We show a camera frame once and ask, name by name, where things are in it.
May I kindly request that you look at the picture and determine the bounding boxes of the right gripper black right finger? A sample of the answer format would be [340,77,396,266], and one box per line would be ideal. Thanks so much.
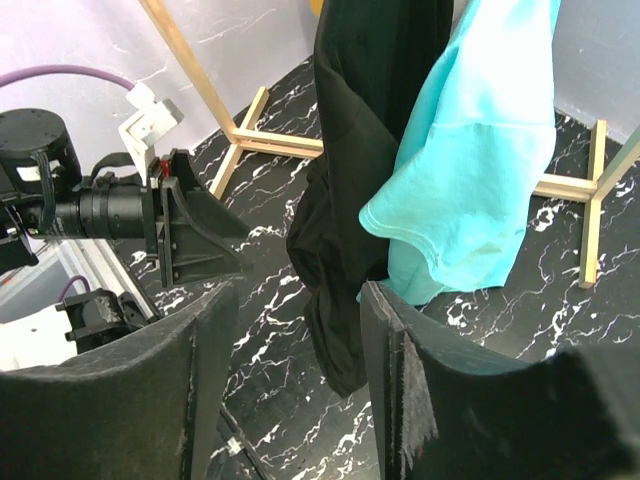
[360,282,639,479]

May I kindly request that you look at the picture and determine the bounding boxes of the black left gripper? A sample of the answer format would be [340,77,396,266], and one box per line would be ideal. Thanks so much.
[49,149,250,286]

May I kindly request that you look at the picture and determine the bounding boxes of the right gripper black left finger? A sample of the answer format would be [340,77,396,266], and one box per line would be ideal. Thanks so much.
[1,282,239,479]

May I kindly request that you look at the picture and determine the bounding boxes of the black printed t-shirt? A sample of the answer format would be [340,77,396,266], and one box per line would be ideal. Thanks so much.
[286,0,454,397]

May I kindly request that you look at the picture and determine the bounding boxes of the teal t-shirt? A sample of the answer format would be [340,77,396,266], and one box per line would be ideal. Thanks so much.
[359,0,560,306]

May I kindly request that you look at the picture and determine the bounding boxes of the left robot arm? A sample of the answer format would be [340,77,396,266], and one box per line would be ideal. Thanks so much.
[1,108,250,288]

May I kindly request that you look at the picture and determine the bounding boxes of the wooden clothes rack frame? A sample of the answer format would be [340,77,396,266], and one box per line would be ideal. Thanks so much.
[140,0,639,289]

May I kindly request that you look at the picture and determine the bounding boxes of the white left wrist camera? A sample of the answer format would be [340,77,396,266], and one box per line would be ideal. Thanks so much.
[118,82,184,156]

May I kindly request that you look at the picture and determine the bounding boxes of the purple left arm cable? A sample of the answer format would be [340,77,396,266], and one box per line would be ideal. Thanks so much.
[0,65,137,92]

